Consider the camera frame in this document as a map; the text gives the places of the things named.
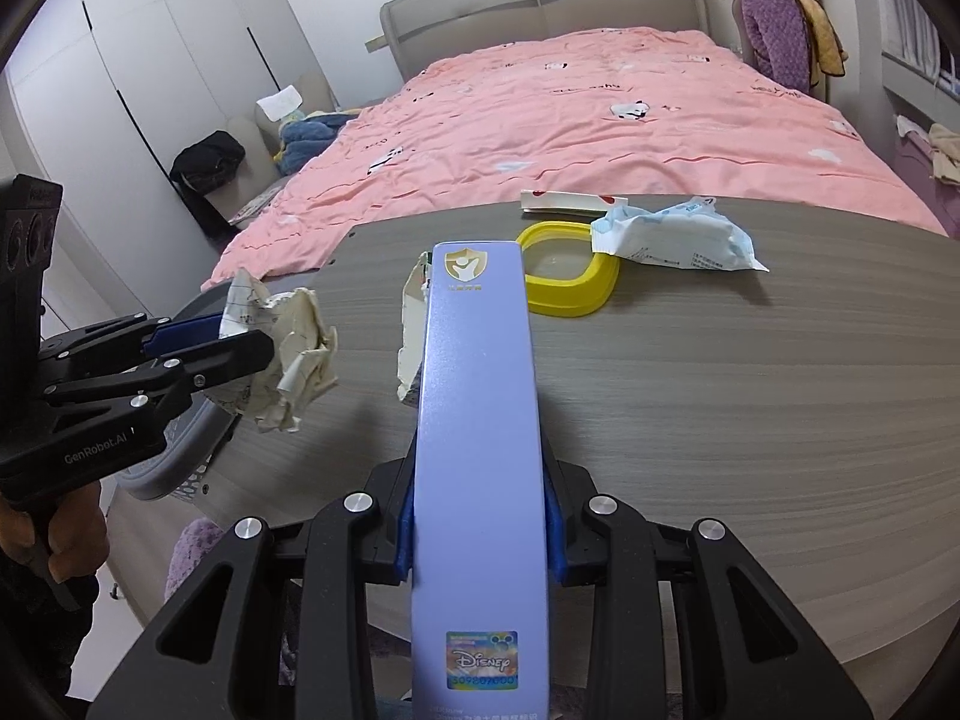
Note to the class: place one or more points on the blue clothes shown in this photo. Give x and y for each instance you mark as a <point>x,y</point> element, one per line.
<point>300,139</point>

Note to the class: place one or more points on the white and green milk carton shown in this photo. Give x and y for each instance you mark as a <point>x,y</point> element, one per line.
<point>411,360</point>

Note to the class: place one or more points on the magazine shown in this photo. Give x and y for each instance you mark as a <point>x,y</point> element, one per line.
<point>255,208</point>

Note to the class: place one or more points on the person's left forearm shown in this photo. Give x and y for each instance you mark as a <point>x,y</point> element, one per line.
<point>30,630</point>

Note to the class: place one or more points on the black bag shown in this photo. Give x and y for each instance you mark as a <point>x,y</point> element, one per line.
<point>210,157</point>

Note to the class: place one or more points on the yellow rimmed clear lid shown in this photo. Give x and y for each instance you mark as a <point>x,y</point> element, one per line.
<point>570,300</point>

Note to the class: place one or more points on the white and red carton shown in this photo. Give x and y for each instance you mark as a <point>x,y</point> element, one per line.
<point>562,200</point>

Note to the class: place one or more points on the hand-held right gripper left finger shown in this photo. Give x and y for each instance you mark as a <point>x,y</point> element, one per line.
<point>405,540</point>

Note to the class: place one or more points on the white wardrobe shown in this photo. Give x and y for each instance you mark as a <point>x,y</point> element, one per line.
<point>150,30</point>

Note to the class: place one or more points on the beige crumpled cloth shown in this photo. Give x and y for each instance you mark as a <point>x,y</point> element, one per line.
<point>946,150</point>

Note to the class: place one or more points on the purple rug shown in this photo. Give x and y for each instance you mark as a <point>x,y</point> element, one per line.
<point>191,551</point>

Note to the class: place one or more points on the grey perforated plastic basket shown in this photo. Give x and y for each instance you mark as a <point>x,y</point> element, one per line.
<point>187,465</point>

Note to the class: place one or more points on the person's left hand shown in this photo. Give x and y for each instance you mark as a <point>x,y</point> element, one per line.
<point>67,532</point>

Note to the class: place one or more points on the tan towel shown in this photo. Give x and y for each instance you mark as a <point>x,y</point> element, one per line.
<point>825,37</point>

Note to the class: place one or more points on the bed with pink duvet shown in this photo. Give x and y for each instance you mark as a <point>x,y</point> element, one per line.
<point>562,112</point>

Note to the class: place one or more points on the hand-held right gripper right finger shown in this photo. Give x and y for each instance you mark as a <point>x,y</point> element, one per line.
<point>556,540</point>

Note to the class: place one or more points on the purple fuzzy garment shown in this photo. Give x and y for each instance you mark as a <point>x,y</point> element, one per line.
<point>776,30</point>

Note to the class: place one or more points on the grey padded bed headboard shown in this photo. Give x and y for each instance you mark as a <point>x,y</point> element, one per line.
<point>540,0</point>

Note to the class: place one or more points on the lined paper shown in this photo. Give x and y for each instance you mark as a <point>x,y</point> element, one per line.
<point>300,360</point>

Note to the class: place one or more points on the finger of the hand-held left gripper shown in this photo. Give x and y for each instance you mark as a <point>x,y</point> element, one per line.
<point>225,360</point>
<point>180,336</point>

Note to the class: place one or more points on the white and blue wipes packet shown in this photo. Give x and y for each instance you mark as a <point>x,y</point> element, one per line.
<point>675,240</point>

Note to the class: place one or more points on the long purple box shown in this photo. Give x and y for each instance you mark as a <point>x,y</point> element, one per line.
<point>480,427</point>

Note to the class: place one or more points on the white sheer curtain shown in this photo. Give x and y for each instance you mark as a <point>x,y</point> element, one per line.
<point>915,15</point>

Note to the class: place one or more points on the grey window ledge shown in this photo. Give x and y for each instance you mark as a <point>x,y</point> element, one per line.
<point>911,82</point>

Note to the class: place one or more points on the white cloth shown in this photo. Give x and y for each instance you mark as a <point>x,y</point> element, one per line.
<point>279,103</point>

